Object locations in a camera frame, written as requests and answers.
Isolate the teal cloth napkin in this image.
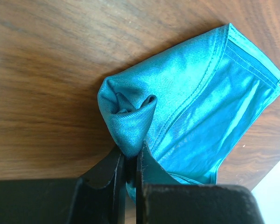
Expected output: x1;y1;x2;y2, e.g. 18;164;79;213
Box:
97;22;280;203

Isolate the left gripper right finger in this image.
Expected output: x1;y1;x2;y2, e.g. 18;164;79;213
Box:
136;142;264;224

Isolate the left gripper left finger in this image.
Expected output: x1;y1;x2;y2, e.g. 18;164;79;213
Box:
0;147;126;224

